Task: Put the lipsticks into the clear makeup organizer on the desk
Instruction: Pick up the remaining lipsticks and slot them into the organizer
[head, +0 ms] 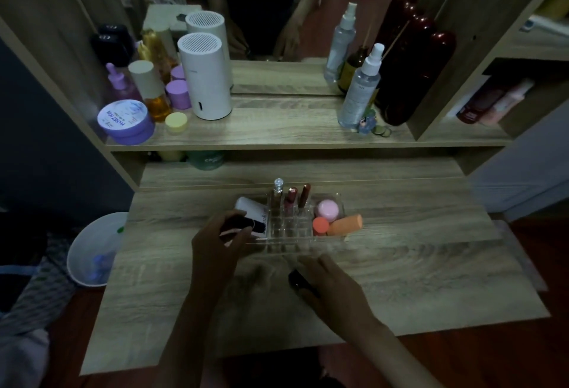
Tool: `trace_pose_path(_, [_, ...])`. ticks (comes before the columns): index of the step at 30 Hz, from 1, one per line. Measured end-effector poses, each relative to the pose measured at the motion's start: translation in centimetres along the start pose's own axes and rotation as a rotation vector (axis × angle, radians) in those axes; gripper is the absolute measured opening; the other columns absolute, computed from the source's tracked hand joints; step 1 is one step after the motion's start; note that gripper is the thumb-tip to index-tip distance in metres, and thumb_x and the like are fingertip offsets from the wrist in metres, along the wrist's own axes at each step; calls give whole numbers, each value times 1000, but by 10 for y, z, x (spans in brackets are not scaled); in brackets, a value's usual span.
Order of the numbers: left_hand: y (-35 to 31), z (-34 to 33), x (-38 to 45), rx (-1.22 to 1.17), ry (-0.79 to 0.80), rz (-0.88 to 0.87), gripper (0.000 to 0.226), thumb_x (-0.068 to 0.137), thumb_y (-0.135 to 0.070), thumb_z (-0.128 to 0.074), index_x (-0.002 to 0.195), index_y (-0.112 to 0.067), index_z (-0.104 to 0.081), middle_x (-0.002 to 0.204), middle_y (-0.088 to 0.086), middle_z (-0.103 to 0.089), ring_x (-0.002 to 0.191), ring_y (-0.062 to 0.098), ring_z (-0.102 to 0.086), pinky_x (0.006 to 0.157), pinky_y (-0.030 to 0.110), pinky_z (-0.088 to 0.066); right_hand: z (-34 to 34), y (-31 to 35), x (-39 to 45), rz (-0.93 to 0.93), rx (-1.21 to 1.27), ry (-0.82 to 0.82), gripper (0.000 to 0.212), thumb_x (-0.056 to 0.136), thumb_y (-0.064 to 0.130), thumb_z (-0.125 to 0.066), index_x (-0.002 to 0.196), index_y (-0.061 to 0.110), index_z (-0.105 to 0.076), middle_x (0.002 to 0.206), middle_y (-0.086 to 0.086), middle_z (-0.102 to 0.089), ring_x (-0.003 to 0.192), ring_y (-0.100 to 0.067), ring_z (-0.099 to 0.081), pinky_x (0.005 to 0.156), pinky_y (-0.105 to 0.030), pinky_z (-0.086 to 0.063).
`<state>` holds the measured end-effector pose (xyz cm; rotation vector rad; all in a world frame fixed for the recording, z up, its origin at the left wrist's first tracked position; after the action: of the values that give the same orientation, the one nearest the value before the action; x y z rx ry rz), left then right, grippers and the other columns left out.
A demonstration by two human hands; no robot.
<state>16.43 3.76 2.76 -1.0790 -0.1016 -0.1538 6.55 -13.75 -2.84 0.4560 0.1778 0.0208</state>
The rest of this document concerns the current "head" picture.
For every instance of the person's left hand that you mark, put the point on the person's left hand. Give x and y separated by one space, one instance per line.
211 259

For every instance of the person's right hand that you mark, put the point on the person's right hand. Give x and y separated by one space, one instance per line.
340 299

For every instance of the person's right fingers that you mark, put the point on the person's right fingers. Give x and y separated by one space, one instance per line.
318 265

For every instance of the person's left thumb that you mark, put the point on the person's left thumb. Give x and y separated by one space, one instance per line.
242 237

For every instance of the black lipstick tube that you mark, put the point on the black lipstick tube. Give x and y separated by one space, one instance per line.
242 223

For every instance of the small black cosmetic case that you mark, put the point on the small black cosmetic case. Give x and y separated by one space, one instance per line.
298 281

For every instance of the person's right forearm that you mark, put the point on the person's right forearm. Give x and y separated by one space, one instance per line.
400 356

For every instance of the person's left forearm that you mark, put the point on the person's left forearm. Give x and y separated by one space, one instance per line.
182 343

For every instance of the white cosmetic tube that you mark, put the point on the white cosmetic tube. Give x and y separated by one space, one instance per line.
253 211

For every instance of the clear acrylic makeup organizer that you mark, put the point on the clear acrylic makeup organizer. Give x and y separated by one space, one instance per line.
293 234

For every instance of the small orange round sponge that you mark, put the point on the small orange round sponge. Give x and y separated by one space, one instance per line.
320 225

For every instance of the orange makeup sponge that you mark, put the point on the orange makeup sponge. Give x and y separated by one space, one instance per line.
346 224

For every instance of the silver-capped perfume vial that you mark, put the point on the silver-capped perfume vial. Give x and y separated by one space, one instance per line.
277 194

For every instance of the pink round powder puff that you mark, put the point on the pink round powder puff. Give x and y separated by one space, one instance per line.
328 210

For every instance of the pink lip gloss tube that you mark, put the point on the pink lip gloss tube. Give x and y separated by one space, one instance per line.
290 200

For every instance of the dark red lip gloss tube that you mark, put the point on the dark red lip gloss tube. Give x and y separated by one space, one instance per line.
304 196

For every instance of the green jar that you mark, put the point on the green jar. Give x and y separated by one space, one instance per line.
205 160

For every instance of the pale yellow container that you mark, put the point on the pale yellow container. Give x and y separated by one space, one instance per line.
171 155

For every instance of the wooden vanity shelf unit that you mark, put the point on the wooden vanity shelf unit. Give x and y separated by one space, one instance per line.
284 132

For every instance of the small yellow jar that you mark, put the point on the small yellow jar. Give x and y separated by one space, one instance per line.
176 122

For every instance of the small blue flower charm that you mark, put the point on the small blue flower charm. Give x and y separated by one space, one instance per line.
367 124

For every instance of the white waste bin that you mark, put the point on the white waste bin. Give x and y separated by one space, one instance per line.
91 252

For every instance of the small purple jar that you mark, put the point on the small purple jar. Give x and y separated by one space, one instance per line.
178 93

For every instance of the white cylindrical humidifier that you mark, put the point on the white cylindrical humidifier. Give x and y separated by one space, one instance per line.
205 81

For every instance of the large purple cream jar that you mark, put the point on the large purple cream jar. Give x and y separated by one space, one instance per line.
126 122

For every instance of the amber bottle with beige cap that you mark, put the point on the amber bottle with beige cap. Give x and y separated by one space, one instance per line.
150 89

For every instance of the clear spray bottle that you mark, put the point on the clear spray bottle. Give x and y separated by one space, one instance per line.
361 88

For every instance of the purple dropper bottle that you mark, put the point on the purple dropper bottle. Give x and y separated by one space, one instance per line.
119 83

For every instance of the amber reed diffuser bottle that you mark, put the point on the amber reed diffuser bottle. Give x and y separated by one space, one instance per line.
352 68

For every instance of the large dark red bottle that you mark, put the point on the large dark red bottle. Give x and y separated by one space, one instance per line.
415 81

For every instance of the patterned grey cloth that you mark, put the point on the patterned grey cloth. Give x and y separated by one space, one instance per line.
35 294

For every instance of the vanity mirror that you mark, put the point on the vanity mirror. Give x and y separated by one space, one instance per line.
275 10

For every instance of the black compact case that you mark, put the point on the black compact case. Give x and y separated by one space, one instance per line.
107 51

